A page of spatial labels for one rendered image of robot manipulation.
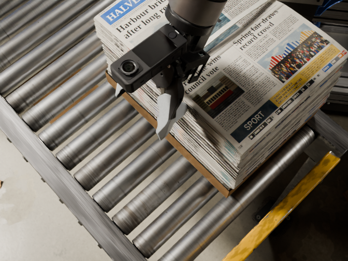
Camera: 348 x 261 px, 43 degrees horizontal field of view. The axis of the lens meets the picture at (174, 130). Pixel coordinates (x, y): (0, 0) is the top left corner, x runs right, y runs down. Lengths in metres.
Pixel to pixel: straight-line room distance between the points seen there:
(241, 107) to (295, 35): 0.18
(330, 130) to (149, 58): 0.52
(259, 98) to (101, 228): 0.42
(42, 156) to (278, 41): 0.55
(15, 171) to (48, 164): 0.93
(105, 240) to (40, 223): 0.92
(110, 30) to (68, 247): 1.11
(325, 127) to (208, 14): 0.49
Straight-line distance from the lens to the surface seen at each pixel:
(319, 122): 1.02
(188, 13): 0.61
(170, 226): 0.91
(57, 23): 1.18
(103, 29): 0.83
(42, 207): 1.83
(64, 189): 0.96
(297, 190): 0.93
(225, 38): 0.80
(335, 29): 1.91
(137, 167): 0.94
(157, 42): 0.63
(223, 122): 0.71
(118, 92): 0.75
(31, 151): 1.01
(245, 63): 0.77
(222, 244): 1.71
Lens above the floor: 1.69
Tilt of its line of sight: 66 degrees down
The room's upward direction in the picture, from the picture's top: 4 degrees counter-clockwise
